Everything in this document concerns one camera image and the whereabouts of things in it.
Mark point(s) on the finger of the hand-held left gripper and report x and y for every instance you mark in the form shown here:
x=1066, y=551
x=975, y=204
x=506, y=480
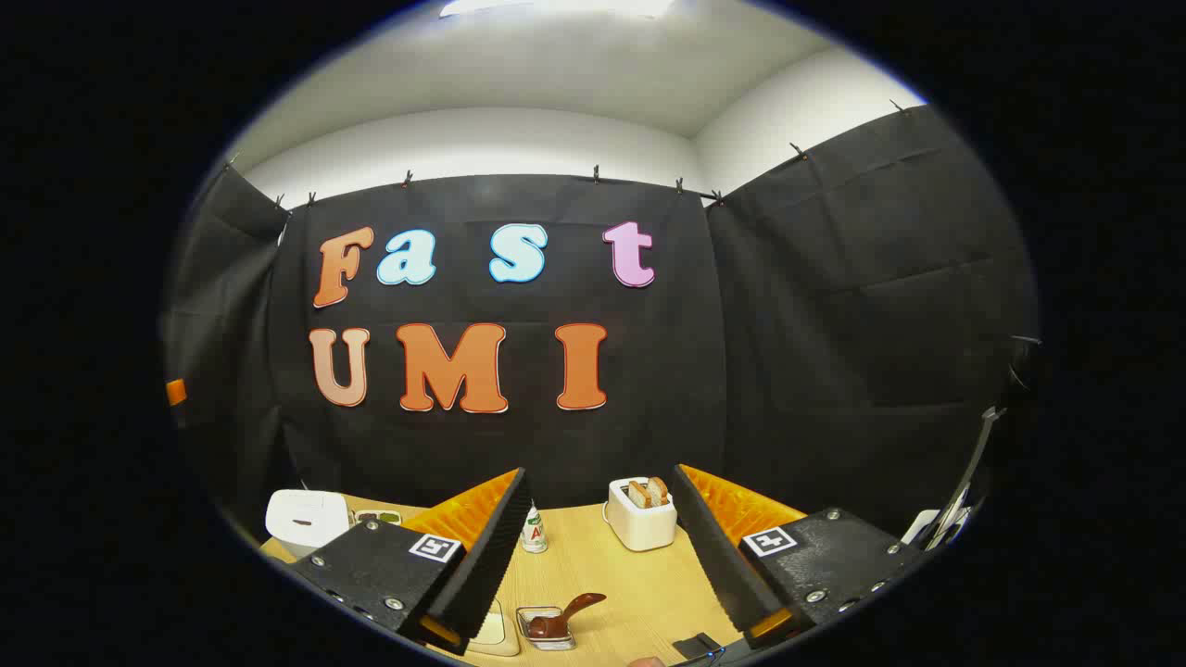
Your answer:
x=176, y=392

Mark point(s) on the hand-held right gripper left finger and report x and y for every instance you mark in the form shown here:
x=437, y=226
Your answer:
x=491, y=556

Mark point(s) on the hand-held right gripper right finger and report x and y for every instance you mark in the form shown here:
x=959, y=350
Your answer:
x=718, y=556

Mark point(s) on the white rice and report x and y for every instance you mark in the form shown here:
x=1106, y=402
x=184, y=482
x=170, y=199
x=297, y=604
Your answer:
x=491, y=635

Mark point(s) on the brown wooden spoon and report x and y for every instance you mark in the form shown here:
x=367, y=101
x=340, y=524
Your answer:
x=579, y=604

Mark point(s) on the white rice cooker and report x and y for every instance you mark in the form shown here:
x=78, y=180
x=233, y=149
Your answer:
x=301, y=521

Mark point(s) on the white drink bottle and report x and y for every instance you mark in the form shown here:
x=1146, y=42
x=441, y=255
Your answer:
x=535, y=535

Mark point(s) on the white toaster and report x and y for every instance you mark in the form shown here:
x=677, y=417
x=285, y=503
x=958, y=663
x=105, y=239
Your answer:
x=639, y=530

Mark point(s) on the clear plastic tray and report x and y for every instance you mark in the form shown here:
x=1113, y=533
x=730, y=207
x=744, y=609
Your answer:
x=512, y=641

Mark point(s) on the toasted bread slice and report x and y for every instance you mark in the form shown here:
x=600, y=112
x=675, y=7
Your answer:
x=638, y=495
x=659, y=490

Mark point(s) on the small black object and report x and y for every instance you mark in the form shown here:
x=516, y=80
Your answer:
x=695, y=646

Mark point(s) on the small sectioned white dish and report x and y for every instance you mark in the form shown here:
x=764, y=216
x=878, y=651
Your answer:
x=375, y=516

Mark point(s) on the black backdrop cloth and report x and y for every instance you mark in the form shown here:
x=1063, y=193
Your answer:
x=741, y=371

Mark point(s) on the white flat object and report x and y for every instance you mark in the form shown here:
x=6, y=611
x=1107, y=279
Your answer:
x=922, y=528

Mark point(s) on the ceiling light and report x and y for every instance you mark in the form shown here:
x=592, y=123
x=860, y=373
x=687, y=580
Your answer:
x=556, y=6

